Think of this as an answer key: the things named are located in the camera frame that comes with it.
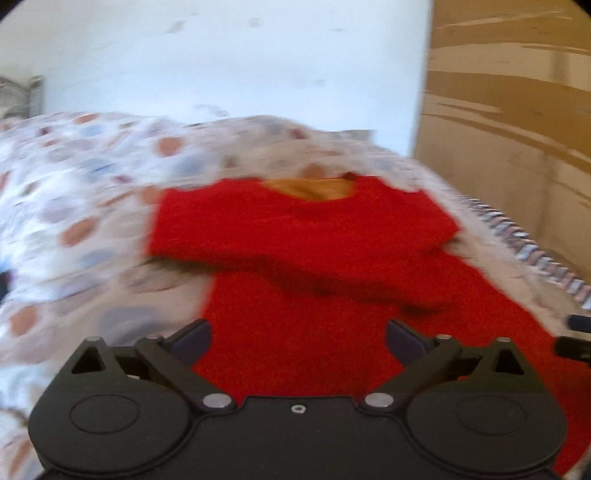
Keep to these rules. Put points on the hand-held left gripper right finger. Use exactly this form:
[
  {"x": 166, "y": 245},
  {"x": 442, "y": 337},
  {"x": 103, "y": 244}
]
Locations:
[{"x": 404, "y": 341}]

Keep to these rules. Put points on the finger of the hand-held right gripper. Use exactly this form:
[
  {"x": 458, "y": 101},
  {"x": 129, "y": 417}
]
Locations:
[
  {"x": 579, "y": 322},
  {"x": 575, "y": 348}
]

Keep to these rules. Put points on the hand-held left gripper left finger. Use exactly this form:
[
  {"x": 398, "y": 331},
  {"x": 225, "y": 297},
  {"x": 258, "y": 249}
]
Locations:
[{"x": 194, "y": 341}]

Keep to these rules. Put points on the red knit sweater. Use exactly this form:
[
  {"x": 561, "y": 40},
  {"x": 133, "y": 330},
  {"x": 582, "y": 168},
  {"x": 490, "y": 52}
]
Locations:
[{"x": 300, "y": 240}]

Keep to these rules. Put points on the patterned white quilt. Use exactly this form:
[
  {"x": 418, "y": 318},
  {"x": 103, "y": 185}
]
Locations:
[{"x": 92, "y": 184}]

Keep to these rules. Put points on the brown wooden board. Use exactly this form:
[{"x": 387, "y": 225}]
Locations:
[{"x": 508, "y": 115}]

